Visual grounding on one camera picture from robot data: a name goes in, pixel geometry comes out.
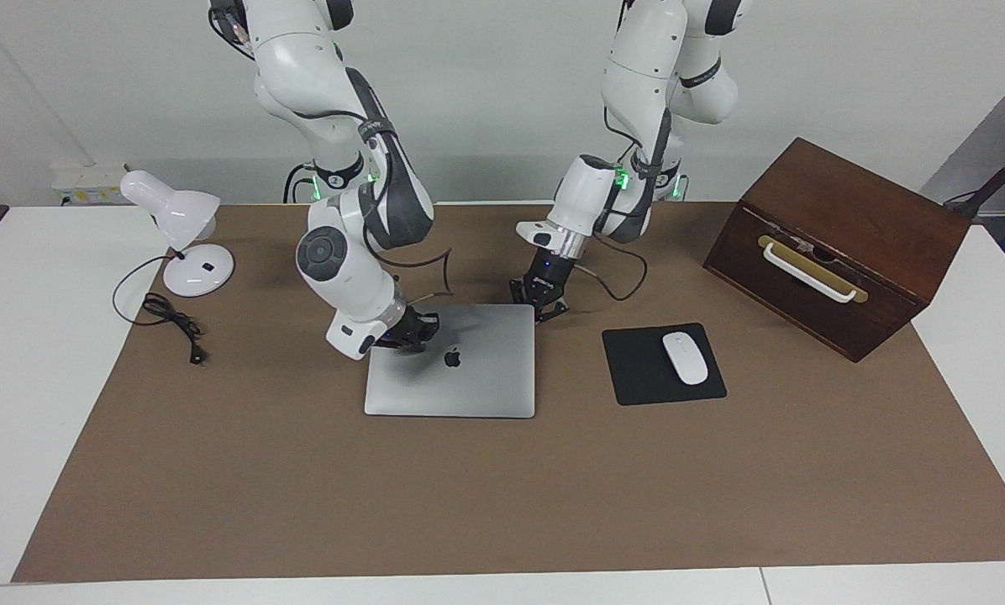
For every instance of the brown table mat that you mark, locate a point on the brown table mat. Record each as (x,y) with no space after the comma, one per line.
(469,504)

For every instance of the white power strip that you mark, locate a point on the white power strip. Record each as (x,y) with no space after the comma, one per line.
(82,183)

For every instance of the dark brown wooden box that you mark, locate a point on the dark brown wooden box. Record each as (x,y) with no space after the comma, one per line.
(872,227)

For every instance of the black stand pole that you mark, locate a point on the black stand pole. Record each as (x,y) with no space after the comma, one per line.
(1002,175)

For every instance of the white desk lamp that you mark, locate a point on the white desk lamp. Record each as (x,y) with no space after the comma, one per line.
(175,206)

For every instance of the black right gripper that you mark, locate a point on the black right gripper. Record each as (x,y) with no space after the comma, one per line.
(402,329)

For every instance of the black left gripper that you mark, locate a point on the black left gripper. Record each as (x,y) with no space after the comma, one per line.
(546,273)

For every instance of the silver grey laptop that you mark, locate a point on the silver grey laptop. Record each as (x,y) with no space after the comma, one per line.
(460,370)

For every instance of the black mouse pad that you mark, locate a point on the black mouse pad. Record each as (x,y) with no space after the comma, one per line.
(637,370)

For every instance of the white computer mouse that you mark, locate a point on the white computer mouse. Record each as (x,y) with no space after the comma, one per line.
(686,359)

